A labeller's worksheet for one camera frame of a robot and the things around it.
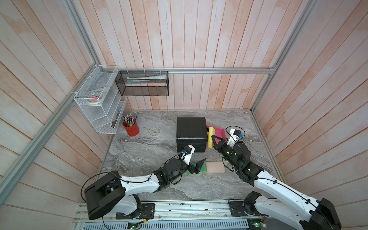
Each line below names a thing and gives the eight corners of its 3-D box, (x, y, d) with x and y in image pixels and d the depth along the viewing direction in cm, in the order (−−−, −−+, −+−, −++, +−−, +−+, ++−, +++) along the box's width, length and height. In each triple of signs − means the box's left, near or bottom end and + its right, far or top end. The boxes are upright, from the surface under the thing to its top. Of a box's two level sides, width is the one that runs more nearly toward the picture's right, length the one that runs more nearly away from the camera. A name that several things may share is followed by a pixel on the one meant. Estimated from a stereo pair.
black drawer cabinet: (176, 154, 96) (176, 139, 81) (177, 134, 107) (176, 117, 92) (204, 154, 96) (209, 139, 81) (202, 134, 107) (205, 117, 92)
